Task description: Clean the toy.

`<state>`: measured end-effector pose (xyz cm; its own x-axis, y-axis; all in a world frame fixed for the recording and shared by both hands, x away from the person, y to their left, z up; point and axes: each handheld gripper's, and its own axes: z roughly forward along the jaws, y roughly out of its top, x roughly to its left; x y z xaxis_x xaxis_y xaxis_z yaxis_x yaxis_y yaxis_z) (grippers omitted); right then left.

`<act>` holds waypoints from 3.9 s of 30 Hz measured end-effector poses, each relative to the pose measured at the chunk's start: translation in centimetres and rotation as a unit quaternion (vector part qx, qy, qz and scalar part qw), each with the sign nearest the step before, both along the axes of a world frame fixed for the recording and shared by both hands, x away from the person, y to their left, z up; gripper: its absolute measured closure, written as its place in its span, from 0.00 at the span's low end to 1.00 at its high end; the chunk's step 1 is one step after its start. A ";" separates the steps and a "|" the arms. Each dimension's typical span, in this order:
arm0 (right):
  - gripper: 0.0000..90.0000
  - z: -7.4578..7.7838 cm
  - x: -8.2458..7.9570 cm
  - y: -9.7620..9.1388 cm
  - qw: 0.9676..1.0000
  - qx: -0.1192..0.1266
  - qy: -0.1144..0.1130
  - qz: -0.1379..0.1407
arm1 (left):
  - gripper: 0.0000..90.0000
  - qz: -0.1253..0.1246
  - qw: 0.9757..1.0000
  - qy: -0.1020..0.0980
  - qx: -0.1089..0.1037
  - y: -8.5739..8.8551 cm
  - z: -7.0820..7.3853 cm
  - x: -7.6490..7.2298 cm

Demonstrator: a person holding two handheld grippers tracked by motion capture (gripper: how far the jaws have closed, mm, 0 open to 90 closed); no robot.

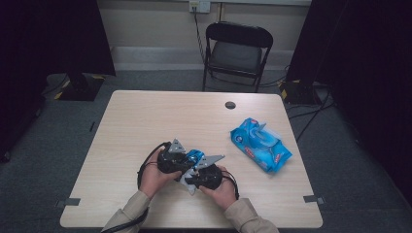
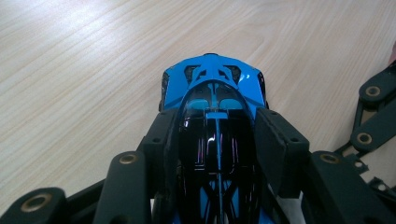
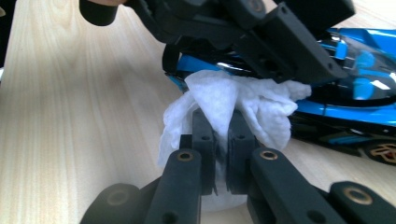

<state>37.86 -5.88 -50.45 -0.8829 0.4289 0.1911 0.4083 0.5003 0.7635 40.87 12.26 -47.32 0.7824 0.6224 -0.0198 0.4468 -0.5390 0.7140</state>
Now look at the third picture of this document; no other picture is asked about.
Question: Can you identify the white wet wipe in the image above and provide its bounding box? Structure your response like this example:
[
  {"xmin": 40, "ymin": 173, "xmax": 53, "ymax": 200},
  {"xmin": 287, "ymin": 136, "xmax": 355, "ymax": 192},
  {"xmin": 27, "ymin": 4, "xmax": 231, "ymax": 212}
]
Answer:
[{"xmin": 157, "ymin": 69, "xmax": 312, "ymax": 213}]

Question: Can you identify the blue toy car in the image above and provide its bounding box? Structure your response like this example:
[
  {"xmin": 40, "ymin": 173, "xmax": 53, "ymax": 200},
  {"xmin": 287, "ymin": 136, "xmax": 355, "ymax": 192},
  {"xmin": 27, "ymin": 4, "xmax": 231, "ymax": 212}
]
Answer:
[{"xmin": 162, "ymin": 27, "xmax": 396, "ymax": 166}]

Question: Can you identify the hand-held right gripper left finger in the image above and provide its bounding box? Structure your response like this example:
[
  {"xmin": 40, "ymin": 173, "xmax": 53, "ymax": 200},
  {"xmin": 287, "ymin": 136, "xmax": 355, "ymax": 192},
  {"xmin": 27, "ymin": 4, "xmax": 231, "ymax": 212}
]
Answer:
[{"xmin": 180, "ymin": 108, "xmax": 218, "ymax": 195}]

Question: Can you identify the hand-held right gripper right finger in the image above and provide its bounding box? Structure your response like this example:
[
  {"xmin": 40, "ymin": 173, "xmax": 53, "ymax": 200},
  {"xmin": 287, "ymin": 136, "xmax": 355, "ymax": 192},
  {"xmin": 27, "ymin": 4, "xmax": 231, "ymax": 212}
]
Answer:
[{"xmin": 225, "ymin": 110, "xmax": 261, "ymax": 194}]

